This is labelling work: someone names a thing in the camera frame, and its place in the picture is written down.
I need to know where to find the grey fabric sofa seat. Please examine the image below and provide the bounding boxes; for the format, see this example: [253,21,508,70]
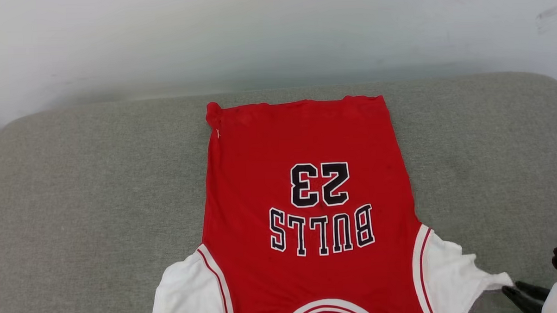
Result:
[0,70,557,313]

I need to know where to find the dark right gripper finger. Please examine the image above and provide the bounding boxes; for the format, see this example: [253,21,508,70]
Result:
[502,285,546,313]
[514,280,551,302]

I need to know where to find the red basketball jersey white sleeves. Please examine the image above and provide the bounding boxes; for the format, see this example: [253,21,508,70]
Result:
[137,90,516,313]

